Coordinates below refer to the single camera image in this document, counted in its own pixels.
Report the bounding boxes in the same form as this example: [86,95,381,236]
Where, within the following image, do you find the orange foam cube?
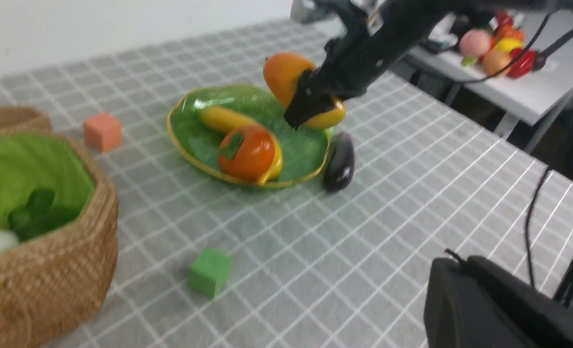
[83,112,122,153]

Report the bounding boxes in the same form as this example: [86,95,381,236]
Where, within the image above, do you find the black camera cable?
[524,167,553,290]

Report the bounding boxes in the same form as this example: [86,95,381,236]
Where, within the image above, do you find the white side table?
[402,9,573,154]

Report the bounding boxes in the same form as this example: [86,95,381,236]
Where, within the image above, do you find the pile of toy fruits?
[458,11,538,79]

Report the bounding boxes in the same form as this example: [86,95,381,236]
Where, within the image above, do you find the purple eggplant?
[323,132,355,192]

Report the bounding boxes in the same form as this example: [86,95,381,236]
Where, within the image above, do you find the yellow banana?
[198,106,283,186]

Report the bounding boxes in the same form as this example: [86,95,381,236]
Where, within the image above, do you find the green lettuce leaf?
[8,188,81,243]

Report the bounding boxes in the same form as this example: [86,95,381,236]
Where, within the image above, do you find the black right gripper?
[284,19,423,129]

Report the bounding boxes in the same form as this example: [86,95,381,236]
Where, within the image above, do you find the yellow orange mango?
[263,52,346,130]

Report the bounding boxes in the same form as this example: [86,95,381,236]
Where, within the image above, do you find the green foam cube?
[188,247,233,299]

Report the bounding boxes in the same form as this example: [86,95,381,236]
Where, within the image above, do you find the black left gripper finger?
[424,256,573,348]

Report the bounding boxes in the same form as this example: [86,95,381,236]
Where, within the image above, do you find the orange persimmon with green leaf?
[216,125,276,184]

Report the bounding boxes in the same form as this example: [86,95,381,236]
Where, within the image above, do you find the green glass leaf plate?
[166,85,331,188]

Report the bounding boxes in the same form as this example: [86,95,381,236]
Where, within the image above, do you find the grey checkered tablecloth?
[0,18,573,348]

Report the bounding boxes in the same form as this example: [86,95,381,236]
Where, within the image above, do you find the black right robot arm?
[284,0,567,129]

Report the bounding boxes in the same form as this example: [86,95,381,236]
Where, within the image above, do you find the woven rattan basket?
[0,130,118,348]

